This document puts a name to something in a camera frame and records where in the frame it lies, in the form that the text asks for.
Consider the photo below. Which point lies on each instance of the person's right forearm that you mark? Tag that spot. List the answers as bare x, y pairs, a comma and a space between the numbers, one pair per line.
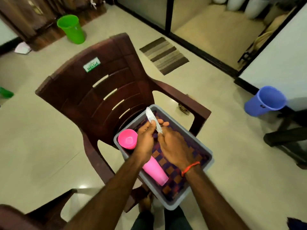
216, 201

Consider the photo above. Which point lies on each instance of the checkered purple orange cloth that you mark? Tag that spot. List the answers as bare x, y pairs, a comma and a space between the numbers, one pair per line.
175, 182

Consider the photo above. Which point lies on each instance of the red wrist thread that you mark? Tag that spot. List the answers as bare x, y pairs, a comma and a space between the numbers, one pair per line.
191, 166

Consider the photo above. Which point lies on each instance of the striped brown rug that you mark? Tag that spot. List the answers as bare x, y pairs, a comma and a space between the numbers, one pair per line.
164, 56

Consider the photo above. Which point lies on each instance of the blue plastic bucket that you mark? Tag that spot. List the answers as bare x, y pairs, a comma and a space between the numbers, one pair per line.
264, 102

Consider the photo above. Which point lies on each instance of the person's dark trousers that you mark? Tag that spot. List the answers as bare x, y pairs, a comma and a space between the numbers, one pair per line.
144, 221

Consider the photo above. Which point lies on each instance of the person's left foot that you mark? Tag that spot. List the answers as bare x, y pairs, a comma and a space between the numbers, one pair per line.
145, 202

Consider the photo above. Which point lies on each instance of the person's left forearm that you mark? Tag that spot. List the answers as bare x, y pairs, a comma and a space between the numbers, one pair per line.
108, 198

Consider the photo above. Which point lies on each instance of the green plastic bucket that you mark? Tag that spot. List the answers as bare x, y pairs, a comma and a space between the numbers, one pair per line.
72, 30

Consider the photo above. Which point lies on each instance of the crumpled brown paper bag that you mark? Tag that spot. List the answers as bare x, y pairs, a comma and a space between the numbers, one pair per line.
183, 110

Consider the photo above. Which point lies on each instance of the small white planter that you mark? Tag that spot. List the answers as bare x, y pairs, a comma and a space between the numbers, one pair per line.
236, 2
219, 0
256, 6

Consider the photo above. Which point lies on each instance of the steel table knife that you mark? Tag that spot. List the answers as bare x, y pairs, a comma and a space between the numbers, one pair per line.
152, 117

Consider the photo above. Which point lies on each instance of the green bottle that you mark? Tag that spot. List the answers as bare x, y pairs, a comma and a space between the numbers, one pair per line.
5, 92

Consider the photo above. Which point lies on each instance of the black stool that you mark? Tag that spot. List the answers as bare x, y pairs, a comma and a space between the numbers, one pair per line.
288, 136

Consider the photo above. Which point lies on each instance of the small white floor object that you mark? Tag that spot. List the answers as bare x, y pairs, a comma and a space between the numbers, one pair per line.
22, 48

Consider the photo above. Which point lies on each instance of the person's right hand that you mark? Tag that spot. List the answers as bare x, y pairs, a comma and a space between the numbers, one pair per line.
175, 150

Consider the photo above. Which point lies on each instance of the person's left hand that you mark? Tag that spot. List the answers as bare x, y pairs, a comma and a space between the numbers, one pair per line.
146, 140

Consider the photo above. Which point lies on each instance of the grey plastic tray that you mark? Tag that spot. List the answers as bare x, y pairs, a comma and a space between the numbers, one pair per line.
206, 158

